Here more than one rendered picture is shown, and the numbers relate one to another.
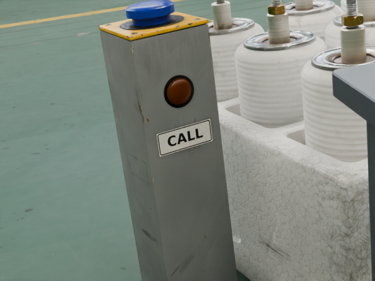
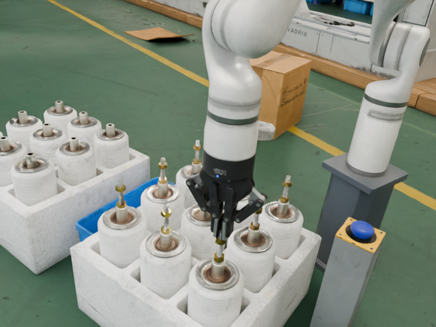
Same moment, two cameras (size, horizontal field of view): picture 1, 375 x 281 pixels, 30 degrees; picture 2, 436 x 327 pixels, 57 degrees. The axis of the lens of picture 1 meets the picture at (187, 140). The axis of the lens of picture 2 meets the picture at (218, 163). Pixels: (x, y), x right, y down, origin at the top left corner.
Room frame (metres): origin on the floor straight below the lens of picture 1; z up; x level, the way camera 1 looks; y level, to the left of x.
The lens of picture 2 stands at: (1.10, 0.36, 0.75)
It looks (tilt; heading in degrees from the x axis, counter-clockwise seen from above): 30 degrees down; 238
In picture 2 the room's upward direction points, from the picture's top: 5 degrees clockwise
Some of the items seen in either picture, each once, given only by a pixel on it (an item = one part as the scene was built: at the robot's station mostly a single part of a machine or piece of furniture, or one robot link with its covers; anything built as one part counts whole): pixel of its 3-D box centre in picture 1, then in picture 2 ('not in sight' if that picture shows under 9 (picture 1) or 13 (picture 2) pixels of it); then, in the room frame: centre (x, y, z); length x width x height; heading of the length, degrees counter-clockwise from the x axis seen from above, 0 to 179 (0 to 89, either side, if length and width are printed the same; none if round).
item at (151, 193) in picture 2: not in sight; (162, 193); (0.81, -0.32, 0.25); 0.08 x 0.08 x 0.01
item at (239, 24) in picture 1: (222, 27); (217, 274); (0.82, -0.06, 0.25); 0.08 x 0.08 x 0.01
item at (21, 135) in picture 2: not in sight; (28, 149); (1.04, -0.82, 0.16); 0.10 x 0.10 x 0.18
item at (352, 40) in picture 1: (353, 45); (282, 207); (0.61, -0.16, 0.26); 0.02 x 0.02 x 0.03
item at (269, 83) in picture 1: (285, 122); (247, 274); (0.72, -0.11, 0.16); 0.10 x 0.10 x 0.18
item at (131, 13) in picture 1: (150, 15); (361, 231); (0.58, 0.02, 0.32); 0.04 x 0.04 x 0.02
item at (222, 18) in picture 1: (221, 17); (217, 268); (0.82, -0.06, 0.26); 0.02 x 0.02 x 0.03
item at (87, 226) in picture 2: not in sight; (133, 222); (0.83, -0.48, 0.06); 0.30 x 0.11 x 0.12; 25
